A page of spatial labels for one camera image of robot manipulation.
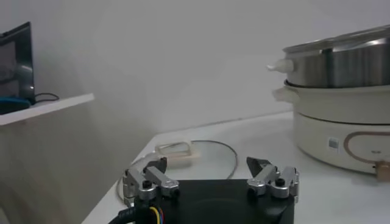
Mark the black laptop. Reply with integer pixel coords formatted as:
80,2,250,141
0,21,37,106

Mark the stainless steel steamer basket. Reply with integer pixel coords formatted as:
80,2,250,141
267,24,390,89

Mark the white side table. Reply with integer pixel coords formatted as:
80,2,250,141
0,93,95,127

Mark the black cable on side table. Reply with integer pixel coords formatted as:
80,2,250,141
34,92,60,103

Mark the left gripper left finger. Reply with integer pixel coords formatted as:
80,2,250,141
122,156,180,208

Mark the glass lid with cream handle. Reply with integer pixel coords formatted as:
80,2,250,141
115,139,238,208

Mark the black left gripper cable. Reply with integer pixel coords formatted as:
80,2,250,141
108,206,137,224

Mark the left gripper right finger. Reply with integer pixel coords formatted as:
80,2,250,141
246,156,300,204

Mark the cream electric cooker pot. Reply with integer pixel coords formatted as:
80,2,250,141
272,80,390,182

